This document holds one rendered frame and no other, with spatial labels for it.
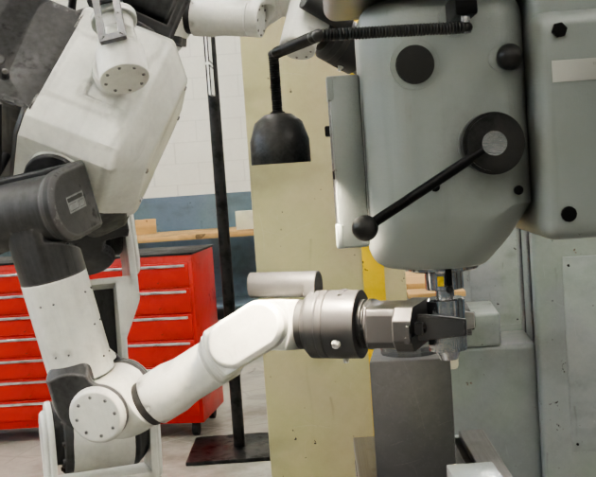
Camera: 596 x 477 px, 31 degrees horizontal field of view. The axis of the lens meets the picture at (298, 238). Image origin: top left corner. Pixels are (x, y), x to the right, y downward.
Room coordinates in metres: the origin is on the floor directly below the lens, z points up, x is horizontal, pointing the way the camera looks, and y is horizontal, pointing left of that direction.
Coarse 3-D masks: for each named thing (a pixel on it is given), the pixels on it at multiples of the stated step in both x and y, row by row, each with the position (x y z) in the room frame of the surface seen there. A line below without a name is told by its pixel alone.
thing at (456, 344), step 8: (432, 312) 1.33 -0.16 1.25; (440, 312) 1.33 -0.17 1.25; (448, 312) 1.32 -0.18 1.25; (456, 312) 1.33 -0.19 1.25; (464, 312) 1.34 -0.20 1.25; (464, 336) 1.33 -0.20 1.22; (432, 344) 1.34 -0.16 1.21; (440, 344) 1.33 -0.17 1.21; (448, 344) 1.32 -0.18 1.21; (456, 344) 1.33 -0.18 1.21; (464, 344) 1.33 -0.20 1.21; (440, 352) 1.33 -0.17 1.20; (448, 352) 1.32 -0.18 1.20
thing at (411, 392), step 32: (384, 352) 1.64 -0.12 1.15; (416, 352) 1.62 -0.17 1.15; (384, 384) 1.60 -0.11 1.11; (416, 384) 1.60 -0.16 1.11; (448, 384) 1.59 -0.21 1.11; (384, 416) 1.61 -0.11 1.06; (416, 416) 1.60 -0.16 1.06; (448, 416) 1.59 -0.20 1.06; (384, 448) 1.61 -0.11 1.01; (416, 448) 1.60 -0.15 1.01; (448, 448) 1.59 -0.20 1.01
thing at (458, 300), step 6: (432, 300) 1.33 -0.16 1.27; (438, 300) 1.33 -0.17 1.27; (444, 300) 1.33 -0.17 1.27; (450, 300) 1.33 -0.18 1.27; (456, 300) 1.33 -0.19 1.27; (462, 300) 1.33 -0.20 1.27; (432, 306) 1.33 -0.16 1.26; (438, 306) 1.33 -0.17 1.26; (444, 306) 1.32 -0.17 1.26; (450, 306) 1.32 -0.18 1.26; (456, 306) 1.33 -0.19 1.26
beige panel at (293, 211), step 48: (240, 48) 3.08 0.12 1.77; (288, 96) 3.07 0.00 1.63; (288, 192) 3.07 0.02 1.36; (288, 240) 3.07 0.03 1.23; (336, 240) 3.07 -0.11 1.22; (336, 288) 3.07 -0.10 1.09; (384, 288) 3.06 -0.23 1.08; (288, 384) 3.07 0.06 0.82; (336, 384) 3.07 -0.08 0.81; (288, 432) 3.07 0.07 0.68; (336, 432) 3.07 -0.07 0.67
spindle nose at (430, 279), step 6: (426, 276) 1.34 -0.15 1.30; (432, 276) 1.33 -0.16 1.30; (444, 276) 1.32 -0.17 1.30; (456, 276) 1.33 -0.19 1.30; (462, 276) 1.34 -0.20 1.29; (426, 282) 1.34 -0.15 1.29; (432, 282) 1.33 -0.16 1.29; (444, 282) 1.32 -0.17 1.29; (456, 282) 1.33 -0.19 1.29; (462, 282) 1.34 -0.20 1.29; (426, 288) 1.34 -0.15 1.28; (432, 288) 1.33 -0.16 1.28; (438, 288) 1.33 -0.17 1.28; (444, 288) 1.32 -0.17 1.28; (456, 288) 1.33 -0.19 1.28; (462, 288) 1.33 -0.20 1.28
